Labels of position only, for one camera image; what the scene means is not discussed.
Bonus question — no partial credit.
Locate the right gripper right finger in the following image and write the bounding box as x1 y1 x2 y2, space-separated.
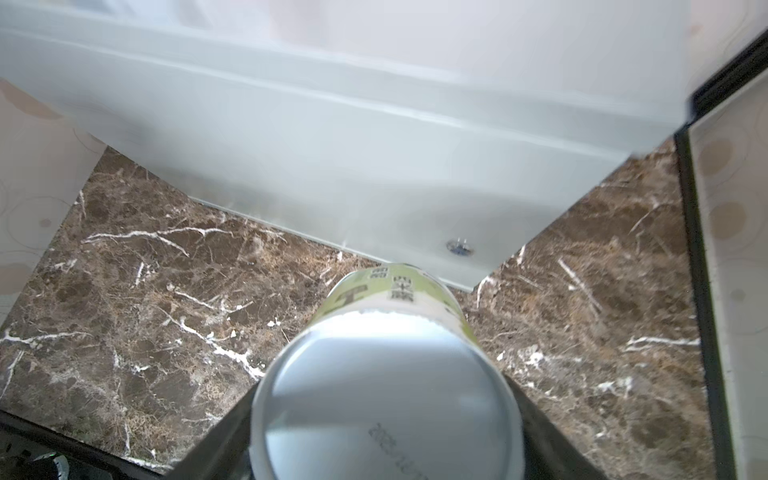
506 376 608 480

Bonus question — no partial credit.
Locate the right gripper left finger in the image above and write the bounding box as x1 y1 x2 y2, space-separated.
164 385 258 480

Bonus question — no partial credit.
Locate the grey metal cabinet box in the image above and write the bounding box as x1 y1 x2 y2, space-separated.
1 1 691 289

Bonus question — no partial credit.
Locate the green yellow label can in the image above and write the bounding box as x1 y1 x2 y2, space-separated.
248 264 526 479

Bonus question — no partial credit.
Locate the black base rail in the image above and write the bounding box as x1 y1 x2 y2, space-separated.
1 411 163 480

